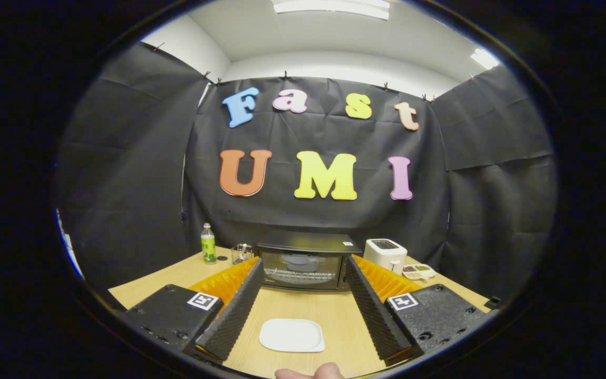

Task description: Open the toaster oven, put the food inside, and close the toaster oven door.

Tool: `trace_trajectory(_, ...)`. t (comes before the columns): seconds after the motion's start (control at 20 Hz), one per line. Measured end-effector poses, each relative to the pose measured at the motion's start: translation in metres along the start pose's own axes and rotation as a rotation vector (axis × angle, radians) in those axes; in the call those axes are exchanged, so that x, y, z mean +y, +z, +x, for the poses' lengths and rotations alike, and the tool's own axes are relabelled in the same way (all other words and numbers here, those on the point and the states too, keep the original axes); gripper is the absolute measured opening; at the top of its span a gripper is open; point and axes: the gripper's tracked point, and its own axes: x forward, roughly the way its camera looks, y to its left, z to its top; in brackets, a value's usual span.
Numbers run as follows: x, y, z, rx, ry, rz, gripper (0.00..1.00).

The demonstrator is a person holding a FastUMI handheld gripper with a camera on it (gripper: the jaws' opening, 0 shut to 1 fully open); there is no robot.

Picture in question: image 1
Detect black toaster oven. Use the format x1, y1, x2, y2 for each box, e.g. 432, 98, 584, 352
255, 230, 363, 292

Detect white pop-up toaster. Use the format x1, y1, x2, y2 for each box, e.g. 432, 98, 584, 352
363, 238, 408, 275

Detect white square plate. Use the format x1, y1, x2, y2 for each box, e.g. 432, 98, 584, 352
259, 318, 326, 353

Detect green label drink bottle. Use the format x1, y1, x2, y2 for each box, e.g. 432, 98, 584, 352
200, 223, 217, 264

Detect wire utensil holder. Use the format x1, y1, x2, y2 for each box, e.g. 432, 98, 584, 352
231, 243, 254, 265

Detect long ceiling light panel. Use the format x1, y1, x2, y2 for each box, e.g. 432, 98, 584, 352
271, 0, 390, 21

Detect small ceiling light panel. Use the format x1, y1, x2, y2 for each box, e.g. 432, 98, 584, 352
470, 47, 500, 70

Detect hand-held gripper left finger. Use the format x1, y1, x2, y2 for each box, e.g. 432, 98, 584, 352
119, 256, 266, 365

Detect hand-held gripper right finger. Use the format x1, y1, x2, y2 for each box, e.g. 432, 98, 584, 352
345, 255, 493, 366

